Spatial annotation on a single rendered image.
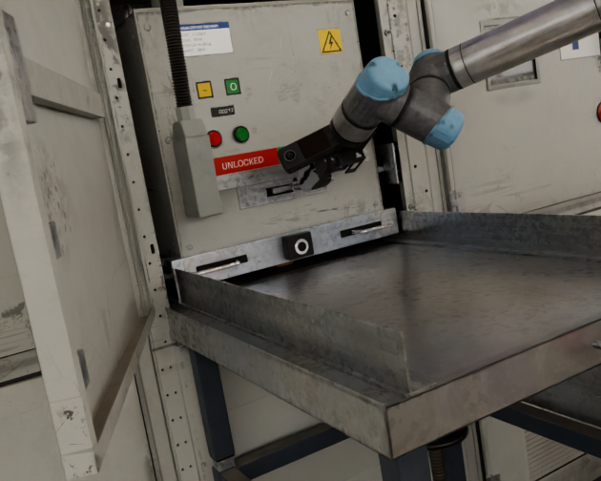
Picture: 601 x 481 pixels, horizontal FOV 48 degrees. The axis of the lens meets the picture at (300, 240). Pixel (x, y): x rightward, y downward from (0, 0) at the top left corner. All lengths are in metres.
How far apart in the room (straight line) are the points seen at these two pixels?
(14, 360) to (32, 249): 0.61
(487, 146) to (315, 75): 0.46
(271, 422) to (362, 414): 0.71
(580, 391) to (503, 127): 0.68
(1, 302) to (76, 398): 0.55
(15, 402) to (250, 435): 0.45
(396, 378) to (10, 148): 0.42
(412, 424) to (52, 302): 0.36
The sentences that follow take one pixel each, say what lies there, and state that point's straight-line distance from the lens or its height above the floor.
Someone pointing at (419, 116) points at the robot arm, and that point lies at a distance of 1.14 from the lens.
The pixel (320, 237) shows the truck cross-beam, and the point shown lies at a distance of 1.44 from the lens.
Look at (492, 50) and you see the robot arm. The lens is 1.22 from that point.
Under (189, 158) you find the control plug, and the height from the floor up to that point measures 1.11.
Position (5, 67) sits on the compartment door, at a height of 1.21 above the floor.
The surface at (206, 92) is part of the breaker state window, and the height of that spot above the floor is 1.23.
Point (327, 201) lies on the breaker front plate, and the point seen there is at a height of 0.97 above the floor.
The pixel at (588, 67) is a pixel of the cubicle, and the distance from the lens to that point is 1.95.
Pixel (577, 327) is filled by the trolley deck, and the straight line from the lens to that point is 0.86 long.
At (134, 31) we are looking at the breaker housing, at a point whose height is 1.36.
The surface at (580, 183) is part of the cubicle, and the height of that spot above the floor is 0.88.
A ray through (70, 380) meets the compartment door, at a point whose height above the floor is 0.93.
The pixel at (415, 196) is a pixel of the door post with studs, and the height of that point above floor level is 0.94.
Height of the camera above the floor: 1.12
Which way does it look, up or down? 9 degrees down
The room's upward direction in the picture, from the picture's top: 9 degrees counter-clockwise
